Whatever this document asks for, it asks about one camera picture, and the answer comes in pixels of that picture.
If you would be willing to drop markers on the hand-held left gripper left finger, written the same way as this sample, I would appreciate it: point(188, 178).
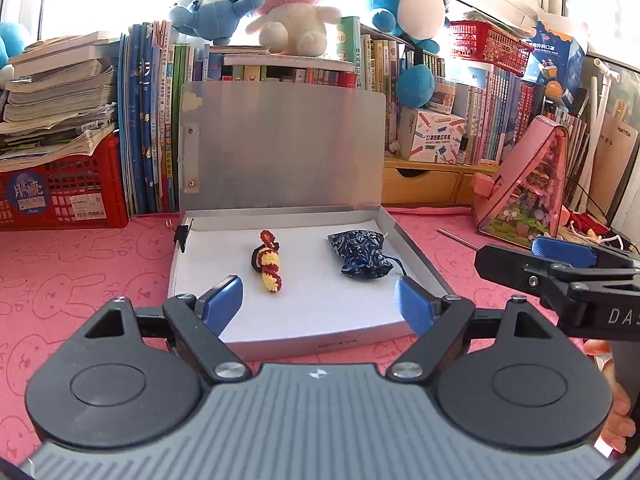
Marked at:
point(225, 305)

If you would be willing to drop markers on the red plastic basket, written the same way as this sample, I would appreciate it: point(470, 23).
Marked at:
point(490, 45)

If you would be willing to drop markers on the grey cardboard box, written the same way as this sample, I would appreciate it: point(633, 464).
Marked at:
point(280, 160)

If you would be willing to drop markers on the pink white sheep plush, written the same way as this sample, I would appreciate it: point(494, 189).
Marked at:
point(290, 15)

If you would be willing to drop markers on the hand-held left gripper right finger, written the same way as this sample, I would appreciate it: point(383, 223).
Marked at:
point(412, 305)

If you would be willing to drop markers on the red yellow crochet toy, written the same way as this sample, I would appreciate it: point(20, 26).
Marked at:
point(270, 270)

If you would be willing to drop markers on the blue elephant plush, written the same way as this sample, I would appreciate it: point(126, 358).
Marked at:
point(210, 7)

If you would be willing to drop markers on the shelf of children's books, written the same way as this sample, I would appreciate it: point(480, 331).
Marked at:
point(500, 110)

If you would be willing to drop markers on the wooden board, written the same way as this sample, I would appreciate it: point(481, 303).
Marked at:
point(617, 160)

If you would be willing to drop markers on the blue white rabbit plush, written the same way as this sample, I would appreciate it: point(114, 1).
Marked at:
point(395, 5)

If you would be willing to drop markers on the red plastic crate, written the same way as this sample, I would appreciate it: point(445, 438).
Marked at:
point(75, 195)

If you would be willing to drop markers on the stack of paper workbooks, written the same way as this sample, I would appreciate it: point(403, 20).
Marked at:
point(55, 90)

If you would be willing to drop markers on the flat stack of thin books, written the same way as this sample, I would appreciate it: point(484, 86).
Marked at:
point(280, 57)

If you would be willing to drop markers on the blue cat plush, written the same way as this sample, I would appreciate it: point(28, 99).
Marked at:
point(12, 40)

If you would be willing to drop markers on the black binder clip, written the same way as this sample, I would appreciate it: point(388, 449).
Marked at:
point(182, 237)

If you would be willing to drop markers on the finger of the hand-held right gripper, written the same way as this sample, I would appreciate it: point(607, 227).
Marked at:
point(505, 262)
point(565, 252)

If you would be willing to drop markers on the white printed carton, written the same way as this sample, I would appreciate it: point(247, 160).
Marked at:
point(430, 135)

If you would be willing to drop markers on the wooden drawer organiser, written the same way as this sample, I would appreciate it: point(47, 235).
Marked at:
point(425, 182)

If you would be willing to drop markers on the small glass bottle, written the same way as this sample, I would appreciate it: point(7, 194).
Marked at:
point(462, 152)

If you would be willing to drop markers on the pink rabbit print towel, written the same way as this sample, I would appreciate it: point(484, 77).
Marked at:
point(100, 270)

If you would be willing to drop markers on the small grey box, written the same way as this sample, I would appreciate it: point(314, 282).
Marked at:
point(444, 96)

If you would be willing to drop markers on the metal rod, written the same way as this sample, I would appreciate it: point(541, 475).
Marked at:
point(457, 238)

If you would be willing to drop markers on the row of upright books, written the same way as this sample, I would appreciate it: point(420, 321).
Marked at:
point(145, 125)

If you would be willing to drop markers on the pink triangular toy house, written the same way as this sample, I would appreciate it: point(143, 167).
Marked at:
point(525, 195)

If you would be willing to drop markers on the person's right hand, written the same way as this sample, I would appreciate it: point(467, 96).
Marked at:
point(620, 405)

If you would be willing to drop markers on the blue carton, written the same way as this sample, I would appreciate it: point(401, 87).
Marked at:
point(555, 65)

